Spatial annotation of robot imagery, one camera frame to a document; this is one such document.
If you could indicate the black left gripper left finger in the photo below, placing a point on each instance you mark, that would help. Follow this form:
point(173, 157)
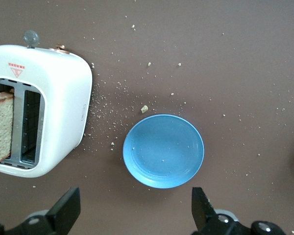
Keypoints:
point(61, 215)

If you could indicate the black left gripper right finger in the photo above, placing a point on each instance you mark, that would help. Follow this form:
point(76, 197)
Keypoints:
point(203, 215)

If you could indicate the brown bread slice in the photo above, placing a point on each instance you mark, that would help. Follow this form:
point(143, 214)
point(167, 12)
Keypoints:
point(1, 127)

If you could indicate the blue plate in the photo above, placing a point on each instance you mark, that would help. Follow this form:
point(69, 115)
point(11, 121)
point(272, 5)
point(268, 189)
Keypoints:
point(161, 151)

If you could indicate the white two-slot toaster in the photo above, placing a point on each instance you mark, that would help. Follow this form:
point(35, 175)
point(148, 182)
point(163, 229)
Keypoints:
point(63, 98)

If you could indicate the large bread crumb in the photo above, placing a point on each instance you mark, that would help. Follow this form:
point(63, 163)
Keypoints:
point(144, 109)

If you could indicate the brown tablecloth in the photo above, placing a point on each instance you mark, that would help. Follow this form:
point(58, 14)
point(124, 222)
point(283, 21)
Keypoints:
point(235, 73)

